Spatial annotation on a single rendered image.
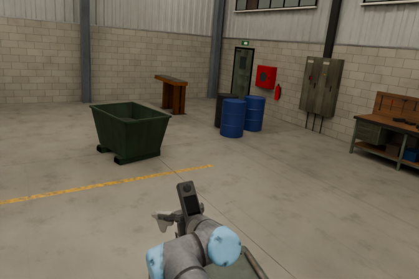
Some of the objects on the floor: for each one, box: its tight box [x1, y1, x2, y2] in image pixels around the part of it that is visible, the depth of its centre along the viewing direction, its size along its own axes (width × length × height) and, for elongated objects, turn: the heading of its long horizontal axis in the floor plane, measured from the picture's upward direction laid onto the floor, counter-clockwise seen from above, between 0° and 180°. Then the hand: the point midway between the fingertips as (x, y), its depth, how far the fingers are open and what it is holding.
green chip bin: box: [89, 102, 171, 166], centre depth 573 cm, size 134×94×85 cm
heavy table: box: [154, 75, 188, 115], centre depth 970 cm, size 161×44×100 cm, turn 15°
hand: (174, 205), depth 95 cm, fingers open, 14 cm apart
